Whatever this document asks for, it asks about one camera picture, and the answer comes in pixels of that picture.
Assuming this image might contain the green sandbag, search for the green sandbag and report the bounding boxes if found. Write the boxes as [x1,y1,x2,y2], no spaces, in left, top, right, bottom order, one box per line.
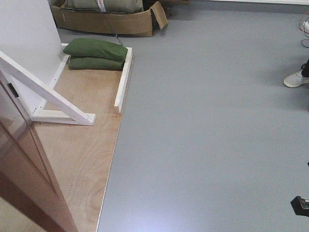
[68,57,125,71]
[63,38,128,61]

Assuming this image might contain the white power strip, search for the white power strip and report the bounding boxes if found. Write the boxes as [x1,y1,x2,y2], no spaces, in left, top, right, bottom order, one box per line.
[302,21,309,33]

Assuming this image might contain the black door latch plate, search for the black door latch plate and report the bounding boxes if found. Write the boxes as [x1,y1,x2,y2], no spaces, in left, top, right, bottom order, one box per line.
[7,83,19,98]

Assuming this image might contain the thin black tether cord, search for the thin black tether cord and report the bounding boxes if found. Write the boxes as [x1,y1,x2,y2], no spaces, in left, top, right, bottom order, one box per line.
[98,0,124,46]

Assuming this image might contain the white far edge batten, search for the white far edge batten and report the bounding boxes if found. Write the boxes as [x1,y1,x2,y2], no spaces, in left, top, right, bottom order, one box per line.
[114,47,133,114]

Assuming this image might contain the upper green sandbag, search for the upper green sandbag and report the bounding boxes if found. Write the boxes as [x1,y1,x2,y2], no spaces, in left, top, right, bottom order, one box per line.
[63,38,128,61]

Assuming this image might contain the black trouser legs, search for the black trouser legs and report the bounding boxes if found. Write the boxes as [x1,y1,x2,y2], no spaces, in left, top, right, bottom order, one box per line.
[301,60,309,78]

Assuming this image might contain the plywood base platform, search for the plywood base platform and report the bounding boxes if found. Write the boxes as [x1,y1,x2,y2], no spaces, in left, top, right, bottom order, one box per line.
[0,55,135,232]

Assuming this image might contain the black robot part right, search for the black robot part right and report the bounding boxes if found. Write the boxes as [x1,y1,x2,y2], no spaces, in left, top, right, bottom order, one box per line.
[290,196,309,217]

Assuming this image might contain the white far support brace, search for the white far support brace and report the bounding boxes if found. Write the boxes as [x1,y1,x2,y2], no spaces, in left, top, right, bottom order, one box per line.
[0,52,96,126]

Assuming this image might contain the white sneaker near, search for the white sneaker near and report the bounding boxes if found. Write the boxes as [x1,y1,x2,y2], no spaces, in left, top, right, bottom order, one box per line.
[283,71,309,88]

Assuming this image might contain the lower green sandbag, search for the lower green sandbag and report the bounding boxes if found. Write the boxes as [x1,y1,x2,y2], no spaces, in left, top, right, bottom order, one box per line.
[68,57,125,71]

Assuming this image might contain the orange cable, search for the orange cable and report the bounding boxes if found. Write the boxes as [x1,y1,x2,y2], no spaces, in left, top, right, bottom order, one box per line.
[297,13,309,37]

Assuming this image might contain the white door frame panel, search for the white door frame panel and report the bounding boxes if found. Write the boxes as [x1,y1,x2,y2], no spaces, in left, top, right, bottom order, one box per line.
[0,0,63,116]

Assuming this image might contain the brown wooden door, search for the brown wooden door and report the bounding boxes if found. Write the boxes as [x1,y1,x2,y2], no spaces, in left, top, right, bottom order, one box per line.
[0,74,77,232]

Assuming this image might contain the large olive woven sack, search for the large olive woven sack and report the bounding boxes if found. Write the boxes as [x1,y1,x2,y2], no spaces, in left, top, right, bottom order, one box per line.
[65,0,144,14]

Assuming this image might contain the flattened open cardboard box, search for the flattened open cardboard box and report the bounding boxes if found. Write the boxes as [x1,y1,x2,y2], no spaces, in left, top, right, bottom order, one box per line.
[51,0,168,37]

